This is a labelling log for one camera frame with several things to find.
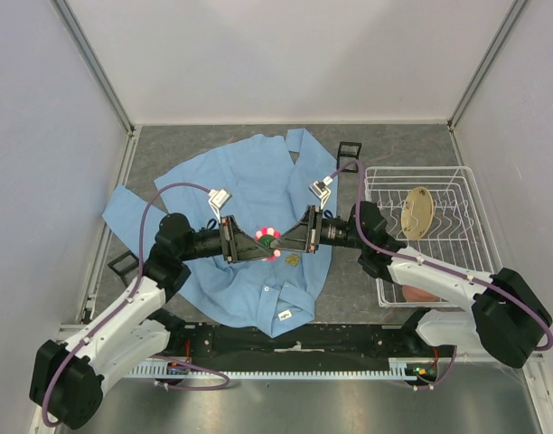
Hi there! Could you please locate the beige ceramic plate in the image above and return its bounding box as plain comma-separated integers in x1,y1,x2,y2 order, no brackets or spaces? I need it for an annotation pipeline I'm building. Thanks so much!
400,186,435,241

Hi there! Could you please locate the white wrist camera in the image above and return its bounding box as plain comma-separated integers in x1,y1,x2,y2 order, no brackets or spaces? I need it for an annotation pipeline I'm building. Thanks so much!
208,188,232,222
309,176,336,212

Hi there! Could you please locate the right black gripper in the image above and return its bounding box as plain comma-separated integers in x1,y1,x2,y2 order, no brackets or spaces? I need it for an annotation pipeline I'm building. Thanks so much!
271,205,367,253

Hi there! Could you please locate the black plastic frame left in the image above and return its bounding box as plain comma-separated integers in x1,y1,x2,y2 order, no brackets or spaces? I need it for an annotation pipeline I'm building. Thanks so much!
108,250,139,278

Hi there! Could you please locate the pink flower plush brooch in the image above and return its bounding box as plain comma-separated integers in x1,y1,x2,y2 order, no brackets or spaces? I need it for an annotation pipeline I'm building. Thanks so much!
254,227,281,261

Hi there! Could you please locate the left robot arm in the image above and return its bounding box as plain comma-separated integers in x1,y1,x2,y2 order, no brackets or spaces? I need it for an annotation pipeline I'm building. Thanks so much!
29,213,274,429

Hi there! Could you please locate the white wire dish rack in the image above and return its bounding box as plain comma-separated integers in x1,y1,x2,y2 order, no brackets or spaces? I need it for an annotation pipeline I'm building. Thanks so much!
364,165,515,311

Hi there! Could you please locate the gold metal brooch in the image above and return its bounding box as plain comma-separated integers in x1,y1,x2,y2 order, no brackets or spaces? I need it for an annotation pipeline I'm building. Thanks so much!
285,253,301,267

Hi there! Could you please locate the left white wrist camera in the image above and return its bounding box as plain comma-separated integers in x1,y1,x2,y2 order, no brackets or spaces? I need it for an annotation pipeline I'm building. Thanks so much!
208,188,232,222

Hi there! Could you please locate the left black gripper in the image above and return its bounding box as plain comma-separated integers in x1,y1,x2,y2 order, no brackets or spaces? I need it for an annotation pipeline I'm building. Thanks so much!
179,214,273,263

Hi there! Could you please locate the light blue shirt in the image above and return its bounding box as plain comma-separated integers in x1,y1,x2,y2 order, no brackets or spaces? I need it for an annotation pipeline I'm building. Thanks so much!
99,126,340,336

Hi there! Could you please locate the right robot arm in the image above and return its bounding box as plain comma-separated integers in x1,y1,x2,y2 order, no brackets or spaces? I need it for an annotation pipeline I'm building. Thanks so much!
270,201,553,368

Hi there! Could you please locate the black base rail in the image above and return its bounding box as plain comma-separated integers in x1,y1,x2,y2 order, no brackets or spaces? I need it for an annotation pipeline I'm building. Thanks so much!
158,316,458,367

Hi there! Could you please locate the black plastic frame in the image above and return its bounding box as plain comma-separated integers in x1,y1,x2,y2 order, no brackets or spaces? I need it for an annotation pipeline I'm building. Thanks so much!
108,250,139,278
336,141,362,174

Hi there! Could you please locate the pink ceramic cup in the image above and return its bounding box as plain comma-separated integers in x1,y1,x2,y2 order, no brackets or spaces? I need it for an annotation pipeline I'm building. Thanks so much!
401,285,439,303

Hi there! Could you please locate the white slotted cable duct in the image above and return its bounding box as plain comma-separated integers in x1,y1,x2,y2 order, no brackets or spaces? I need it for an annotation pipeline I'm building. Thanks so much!
125,358,437,381

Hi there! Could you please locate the black plastic frame back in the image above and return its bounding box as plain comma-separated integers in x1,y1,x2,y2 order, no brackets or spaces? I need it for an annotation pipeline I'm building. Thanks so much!
336,141,362,174

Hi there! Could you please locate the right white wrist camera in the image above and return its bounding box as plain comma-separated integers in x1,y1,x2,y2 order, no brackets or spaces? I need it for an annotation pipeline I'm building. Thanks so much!
309,176,336,212

